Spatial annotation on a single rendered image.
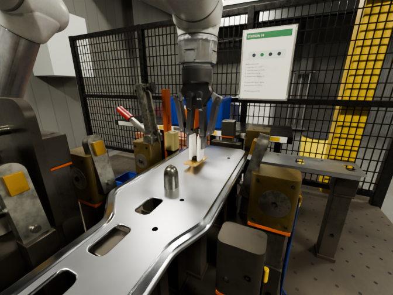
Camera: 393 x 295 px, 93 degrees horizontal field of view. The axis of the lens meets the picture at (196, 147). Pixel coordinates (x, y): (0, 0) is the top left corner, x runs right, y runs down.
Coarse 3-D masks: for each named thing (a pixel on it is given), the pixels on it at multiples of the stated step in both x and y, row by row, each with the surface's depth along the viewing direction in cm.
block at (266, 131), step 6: (252, 126) 72; (246, 132) 67; (252, 132) 66; (258, 132) 65; (264, 132) 64; (270, 132) 69; (246, 138) 67; (252, 138) 66; (246, 144) 68; (246, 150) 69; (246, 162) 70; (246, 168) 71; (246, 198) 74; (246, 204) 75; (240, 210) 77; (246, 210) 76
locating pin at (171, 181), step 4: (168, 168) 39; (172, 168) 39; (176, 168) 39; (164, 172) 39; (168, 172) 38; (172, 172) 38; (176, 172) 39; (164, 176) 39; (168, 176) 38; (172, 176) 38; (176, 176) 39; (164, 180) 39; (168, 180) 39; (172, 180) 39; (176, 180) 39; (164, 184) 40; (168, 184) 39; (172, 184) 39; (176, 184) 39; (168, 188) 39; (172, 188) 39
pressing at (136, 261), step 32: (224, 160) 55; (128, 192) 38; (160, 192) 38; (192, 192) 38; (224, 192) 39; (96, 224) 29; (128, 224) 29; (160, 224) 29; (192, 224) 29; (64, 256) 24; (96, 256) 24; (128, 256) 24; (160, 256) 24; (32, 288) 20; (96, 288) 20; (128, 288) 20
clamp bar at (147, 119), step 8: (136, 88) 51; (144, 88) 51; (152, 88) 50; (144, 96) 51; (144, 104) 51; (152, 104) 54; (144, 112) 52; (152, 112) 54; (144, 120) 52; (152, 120) 55; (144, 128) 53; (152, 128) 55; (152, 136) 53
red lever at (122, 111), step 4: (120, 108) 57; (124, 108) 57; (120, 112) 56; (124, 112) 56; (128, 112) 57; (124, 116) 56; (128, 116) 56; (132, 116) 57; (128, 120) 56; (132, 120) 56; (136, 120) 57; (136, 124) 55; (140, 124) 56; (140, 128) 55; (144, 132) 55; (156, 136) 55
